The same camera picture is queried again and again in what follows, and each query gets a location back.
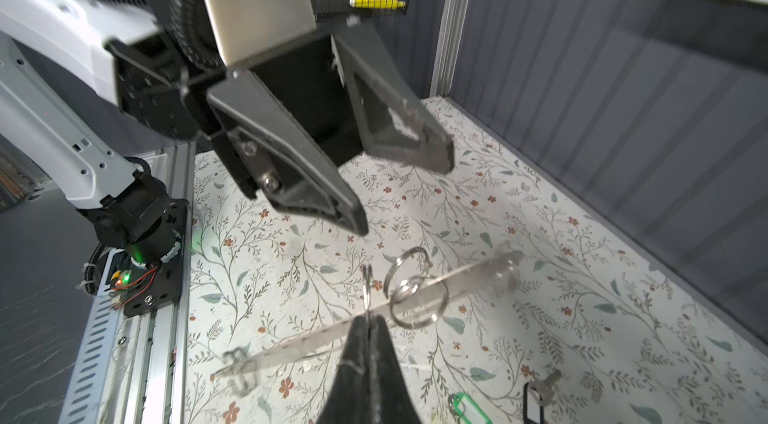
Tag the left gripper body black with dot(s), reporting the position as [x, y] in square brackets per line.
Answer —
[161, 90]

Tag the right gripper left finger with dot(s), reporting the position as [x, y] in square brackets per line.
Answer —
[348, 400]

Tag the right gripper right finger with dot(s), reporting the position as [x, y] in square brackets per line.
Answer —
[389, 398]

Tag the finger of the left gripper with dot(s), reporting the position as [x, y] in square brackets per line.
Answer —
[290, 169]
[392, 122]

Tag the key with green tag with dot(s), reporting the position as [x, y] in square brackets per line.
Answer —
[465, 409]

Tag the silver split key rings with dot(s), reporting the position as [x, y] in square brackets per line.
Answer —
[408, 292]

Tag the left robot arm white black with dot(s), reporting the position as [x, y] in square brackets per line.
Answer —
[54, 52]

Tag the yellow marker in basket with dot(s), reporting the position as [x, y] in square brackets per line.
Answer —
[378, 5]

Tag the key with black tag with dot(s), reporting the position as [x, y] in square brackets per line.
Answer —
[541, 392]

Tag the floral table mat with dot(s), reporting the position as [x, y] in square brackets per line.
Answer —
[489, 276]

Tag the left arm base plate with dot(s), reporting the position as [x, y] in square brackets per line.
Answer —
[147, 274]

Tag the aluminium mounting rail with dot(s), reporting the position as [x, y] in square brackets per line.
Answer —
[141, 371]

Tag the white slotted cable duct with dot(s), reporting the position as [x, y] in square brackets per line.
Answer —
[90, 392]

